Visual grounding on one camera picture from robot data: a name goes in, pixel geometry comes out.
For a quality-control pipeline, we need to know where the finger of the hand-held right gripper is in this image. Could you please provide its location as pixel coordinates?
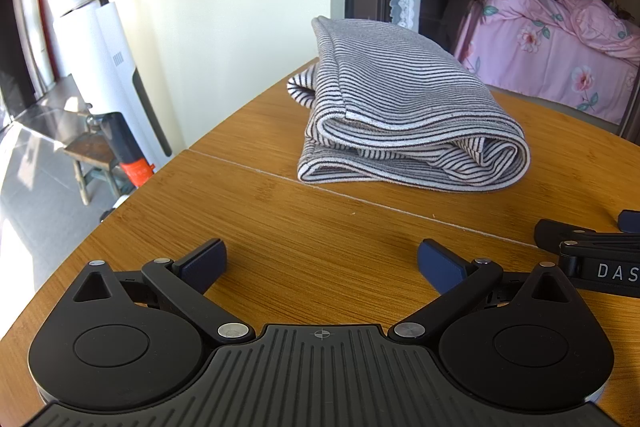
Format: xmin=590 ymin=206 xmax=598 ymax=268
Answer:
xmin=533 ymin=219 xmax=640 ymax=253
xmin=618 ymin=209 xmax=640 ymax=234

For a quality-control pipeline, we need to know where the bed with pink floral bedding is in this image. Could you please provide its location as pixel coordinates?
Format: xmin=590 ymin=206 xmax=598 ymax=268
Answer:
xmin=442 ymin=0 xmax=640 ymax=128

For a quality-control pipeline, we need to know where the grey striped shirt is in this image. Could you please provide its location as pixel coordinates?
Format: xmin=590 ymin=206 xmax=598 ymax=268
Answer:
xmin=286 ymin=17 xmax=531 ymax=194

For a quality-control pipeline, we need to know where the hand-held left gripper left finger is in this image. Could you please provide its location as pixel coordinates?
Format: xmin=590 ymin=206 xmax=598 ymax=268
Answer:
xmin=70 ymin=238 xmax=256 ymax=345

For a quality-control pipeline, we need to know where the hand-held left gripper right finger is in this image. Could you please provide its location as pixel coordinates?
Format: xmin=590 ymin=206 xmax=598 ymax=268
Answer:
xmin=388 ymin=238 xmax=577 ymax=348

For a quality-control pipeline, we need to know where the small wooden stool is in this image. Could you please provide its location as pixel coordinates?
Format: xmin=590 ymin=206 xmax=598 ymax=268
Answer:
xmin=64 ymin=131 xmax=126 ymax=208

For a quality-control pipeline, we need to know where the white upright floor cleaner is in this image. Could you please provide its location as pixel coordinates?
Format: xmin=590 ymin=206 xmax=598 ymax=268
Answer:
xmin=52 ymin=0 xmax=173 ymax=208

